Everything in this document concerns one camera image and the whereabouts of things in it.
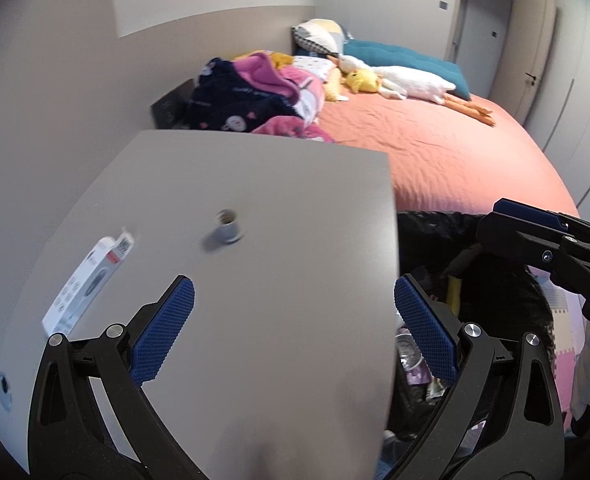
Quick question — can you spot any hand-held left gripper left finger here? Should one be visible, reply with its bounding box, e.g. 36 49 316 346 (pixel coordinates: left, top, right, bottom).
28 275 211 480

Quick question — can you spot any white polka dot pillow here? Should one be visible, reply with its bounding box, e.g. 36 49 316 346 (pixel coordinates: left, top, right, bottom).
292 55 336 81

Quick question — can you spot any white cardboard box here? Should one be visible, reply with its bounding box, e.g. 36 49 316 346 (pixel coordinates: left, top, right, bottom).
42 227 136 336

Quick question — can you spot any white wardrobe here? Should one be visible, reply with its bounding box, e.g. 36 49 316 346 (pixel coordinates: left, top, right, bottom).
522 0 590 221

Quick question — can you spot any foam puzzle mat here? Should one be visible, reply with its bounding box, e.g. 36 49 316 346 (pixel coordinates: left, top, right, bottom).
530 265 586 431

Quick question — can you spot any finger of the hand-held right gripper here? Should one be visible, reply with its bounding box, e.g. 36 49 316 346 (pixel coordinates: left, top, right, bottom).
476 214 590 293
493 199 590 260

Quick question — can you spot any yellow cloth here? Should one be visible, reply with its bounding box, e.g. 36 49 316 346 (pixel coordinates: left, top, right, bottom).
245 50 293 70

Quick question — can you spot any bed with orange sheet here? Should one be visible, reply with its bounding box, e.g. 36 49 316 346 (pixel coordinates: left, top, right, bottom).
290 35 580 221

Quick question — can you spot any clear plastic bottle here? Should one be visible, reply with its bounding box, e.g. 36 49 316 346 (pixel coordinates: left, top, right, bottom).
395 327 426 371

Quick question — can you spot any beige open door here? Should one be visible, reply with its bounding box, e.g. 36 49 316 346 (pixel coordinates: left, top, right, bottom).
517 0 558 128

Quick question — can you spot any bin with black bag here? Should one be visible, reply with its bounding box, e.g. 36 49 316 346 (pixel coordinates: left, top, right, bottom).
385 210 558 441

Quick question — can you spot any patchwork pillow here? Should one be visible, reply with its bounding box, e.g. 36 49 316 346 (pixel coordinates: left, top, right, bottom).
291 19 353 56

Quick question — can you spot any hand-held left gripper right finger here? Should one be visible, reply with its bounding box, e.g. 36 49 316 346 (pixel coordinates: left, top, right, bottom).
390 274 566 480

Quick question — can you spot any yellow dotted pillow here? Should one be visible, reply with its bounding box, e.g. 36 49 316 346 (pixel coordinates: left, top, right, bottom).
323 67 351 103

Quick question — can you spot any white goose plush toy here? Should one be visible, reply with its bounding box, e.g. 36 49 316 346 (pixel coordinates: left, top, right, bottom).
327 54 496 127

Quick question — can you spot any dark nightstand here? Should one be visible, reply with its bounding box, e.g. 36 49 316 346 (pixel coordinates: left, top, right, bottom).
150 79 196 131

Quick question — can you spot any small grey cylinder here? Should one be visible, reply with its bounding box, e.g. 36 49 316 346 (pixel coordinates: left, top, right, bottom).
202 208 243 251

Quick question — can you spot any long teal pillow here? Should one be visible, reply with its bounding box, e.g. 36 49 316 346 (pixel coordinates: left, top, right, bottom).
342 40 472 101

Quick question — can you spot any pink and navy blanket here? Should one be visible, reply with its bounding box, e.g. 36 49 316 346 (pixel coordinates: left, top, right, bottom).
184 51 336 145

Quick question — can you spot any yellow duck plush toy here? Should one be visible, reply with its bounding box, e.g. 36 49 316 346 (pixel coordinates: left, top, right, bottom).
342 69 380 95

